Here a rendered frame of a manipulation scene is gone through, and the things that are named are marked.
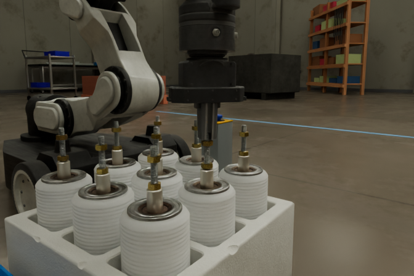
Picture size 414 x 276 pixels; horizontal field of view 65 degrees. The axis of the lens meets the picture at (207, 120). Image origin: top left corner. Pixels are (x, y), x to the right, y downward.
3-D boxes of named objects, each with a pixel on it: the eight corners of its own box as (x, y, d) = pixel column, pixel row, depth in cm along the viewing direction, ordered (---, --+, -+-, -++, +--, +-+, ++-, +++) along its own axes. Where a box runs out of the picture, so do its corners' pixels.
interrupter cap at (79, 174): (58, 188, 54) (58, 184, 54) (32, 181, 58) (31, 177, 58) (95, 176, 60) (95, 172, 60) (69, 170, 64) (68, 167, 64)
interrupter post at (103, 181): (110, 194, 51) (109, 174, 51) (94, 196, 51) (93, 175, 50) (111, 190, 53) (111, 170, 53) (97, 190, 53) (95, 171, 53)
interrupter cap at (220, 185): (238, 188, 54) (239, 185, 54) (204, 200, 49) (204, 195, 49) (209, 178, 60) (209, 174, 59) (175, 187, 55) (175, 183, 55)
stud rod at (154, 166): (151, 198, 45) (150, 145, 44) (158, 198, 45) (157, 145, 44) (151, 201, 44) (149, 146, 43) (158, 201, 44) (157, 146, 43)
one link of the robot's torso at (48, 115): (34, 132, 126) (31, 98, 124) (81, 126, 141) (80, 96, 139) (60, 139, 113) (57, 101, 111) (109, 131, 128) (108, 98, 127)
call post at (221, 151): (196, 231, 92) (196, 121, 87) (211, 222, 97) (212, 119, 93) (217, 238, 87) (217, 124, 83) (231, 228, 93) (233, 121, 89)
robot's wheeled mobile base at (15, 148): (-26, 180, 128) (-35, 95, 123) (93, 155, 168) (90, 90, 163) (50, 228, 88) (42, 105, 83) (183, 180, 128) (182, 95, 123)
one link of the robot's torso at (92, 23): (105, 124, 96) (52, 7, 109) (151, 118, 110) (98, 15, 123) (130, 95, 88) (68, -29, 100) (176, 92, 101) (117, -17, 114)
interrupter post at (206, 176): (217, 188, 54) (217, 169, 54) (206, 191, 53) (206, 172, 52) (207, 184, 56) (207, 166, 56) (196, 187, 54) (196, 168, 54)
